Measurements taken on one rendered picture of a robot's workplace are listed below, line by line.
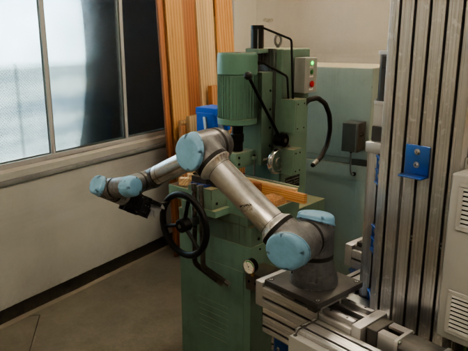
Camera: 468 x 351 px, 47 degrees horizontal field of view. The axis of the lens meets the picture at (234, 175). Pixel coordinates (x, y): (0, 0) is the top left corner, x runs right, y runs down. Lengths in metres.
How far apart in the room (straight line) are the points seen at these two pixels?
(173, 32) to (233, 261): 1.94
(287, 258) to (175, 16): 2.59
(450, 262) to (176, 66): 2.68
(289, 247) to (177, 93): 2.46
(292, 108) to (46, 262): 1.79
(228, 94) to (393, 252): 1.02
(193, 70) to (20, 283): 1.88
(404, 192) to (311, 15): 3.25
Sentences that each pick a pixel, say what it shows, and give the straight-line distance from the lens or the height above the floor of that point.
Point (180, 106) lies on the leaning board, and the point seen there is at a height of 1.09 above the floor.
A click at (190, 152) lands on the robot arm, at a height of 1.23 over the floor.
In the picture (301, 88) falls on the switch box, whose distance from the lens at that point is 2.52.
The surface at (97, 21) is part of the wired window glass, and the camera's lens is 3.62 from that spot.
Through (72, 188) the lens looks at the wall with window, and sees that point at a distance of 3.44.
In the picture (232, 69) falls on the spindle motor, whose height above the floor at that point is 1.44.
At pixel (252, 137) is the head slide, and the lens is 2.48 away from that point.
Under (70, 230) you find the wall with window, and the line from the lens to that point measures 3.50.
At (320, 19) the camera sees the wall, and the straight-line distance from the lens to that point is 4.70.
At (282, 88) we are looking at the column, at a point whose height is 1.35.
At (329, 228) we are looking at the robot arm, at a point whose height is 1.01.
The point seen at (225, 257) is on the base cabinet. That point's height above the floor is 0.63.
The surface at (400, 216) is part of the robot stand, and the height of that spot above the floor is 1.06.
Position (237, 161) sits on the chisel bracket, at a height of 1.04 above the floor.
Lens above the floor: 1.57
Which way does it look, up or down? 14 degrees down
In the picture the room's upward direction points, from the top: straight up
